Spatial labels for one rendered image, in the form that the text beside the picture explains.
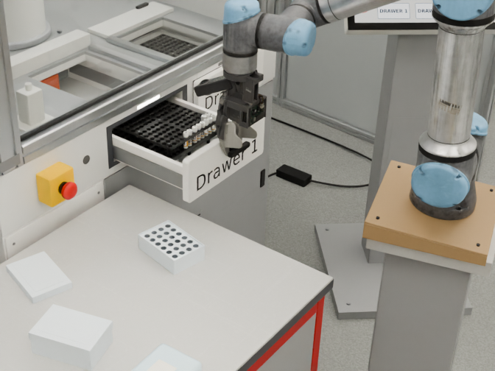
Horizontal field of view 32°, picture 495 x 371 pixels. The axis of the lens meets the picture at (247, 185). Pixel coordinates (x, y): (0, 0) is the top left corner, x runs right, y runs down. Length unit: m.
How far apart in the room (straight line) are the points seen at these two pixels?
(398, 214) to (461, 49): 0.47
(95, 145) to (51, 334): 0.54
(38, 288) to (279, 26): 0.72
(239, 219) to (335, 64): 1.39
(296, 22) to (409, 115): 1.07
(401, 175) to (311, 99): 1.95
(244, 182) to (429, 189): 0.92
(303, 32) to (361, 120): 2.15
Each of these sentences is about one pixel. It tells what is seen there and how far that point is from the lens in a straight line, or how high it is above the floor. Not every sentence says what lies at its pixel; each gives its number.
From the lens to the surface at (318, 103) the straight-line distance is 4.03.
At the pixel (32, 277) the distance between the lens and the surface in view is 1.85.
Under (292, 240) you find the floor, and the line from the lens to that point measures 3.25.
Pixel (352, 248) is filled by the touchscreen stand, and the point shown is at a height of 0.04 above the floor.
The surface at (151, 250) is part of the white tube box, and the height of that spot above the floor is 0.78.
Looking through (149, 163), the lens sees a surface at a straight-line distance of 2.02.
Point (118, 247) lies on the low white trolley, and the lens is 1.93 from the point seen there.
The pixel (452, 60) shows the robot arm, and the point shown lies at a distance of 1.71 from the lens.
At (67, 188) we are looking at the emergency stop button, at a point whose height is 0.89.
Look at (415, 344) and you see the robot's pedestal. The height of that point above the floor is 0.44.
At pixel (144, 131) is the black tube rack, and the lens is 2.08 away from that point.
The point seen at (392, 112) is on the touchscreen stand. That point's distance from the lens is 2.79.
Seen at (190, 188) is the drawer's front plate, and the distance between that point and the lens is 1.94.
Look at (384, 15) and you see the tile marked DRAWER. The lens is 2.55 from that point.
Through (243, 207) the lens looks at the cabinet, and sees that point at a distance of 2.68.
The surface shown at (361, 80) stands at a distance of 3.84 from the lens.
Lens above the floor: 1.91
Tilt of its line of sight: 33 degrees down
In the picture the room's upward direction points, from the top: 2 degrees clockwise
